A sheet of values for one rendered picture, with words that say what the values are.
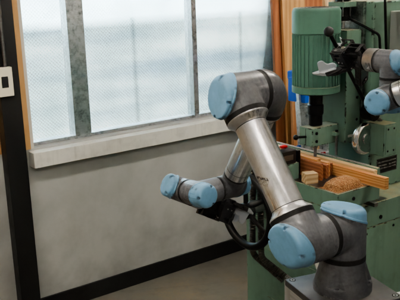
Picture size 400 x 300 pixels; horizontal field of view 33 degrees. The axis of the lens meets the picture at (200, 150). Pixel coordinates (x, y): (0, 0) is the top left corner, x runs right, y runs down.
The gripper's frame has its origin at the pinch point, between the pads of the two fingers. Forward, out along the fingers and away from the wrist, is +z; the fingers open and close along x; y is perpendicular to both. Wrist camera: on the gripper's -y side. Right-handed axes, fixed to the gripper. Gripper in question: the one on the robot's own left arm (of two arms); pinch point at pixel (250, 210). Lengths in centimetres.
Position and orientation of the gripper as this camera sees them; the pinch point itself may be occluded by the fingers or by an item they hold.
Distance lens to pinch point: 231.4
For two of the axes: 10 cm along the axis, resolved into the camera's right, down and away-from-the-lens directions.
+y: -3.3, 9.4, -1.2
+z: 7.6, 3.4, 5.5
